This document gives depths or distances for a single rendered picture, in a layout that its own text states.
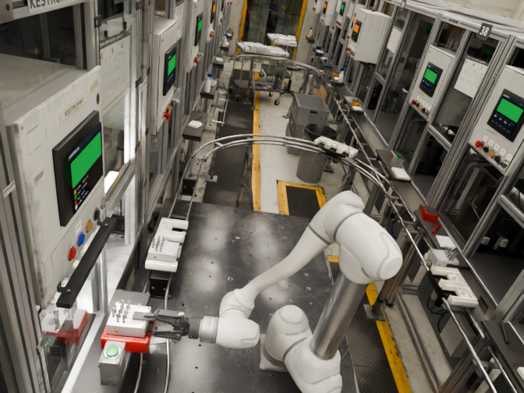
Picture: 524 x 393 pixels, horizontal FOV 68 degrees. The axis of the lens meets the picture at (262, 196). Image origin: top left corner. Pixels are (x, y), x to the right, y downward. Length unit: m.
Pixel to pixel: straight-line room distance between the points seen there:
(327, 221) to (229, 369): 0.81
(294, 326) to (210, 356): 0.40
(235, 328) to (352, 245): 0.52
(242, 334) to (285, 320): 0.25
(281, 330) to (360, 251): 0.59
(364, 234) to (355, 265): 0.10
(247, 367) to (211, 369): 0.15
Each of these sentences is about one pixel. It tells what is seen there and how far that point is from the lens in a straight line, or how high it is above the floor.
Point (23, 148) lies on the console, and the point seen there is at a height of 1.78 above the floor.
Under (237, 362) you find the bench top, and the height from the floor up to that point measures 0.68.
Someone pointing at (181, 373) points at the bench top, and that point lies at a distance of 1.76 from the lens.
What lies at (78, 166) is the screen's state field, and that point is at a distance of 1.01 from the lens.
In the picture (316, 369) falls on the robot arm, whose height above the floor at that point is 0.94.
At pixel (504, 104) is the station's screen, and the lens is 2.44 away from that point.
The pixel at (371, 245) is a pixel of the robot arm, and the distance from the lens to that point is 1.19.
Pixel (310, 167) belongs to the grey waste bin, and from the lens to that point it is 4.55.
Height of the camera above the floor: 2.14
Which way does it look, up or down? 31 degrees down
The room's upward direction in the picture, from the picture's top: 12 degrees clockwise
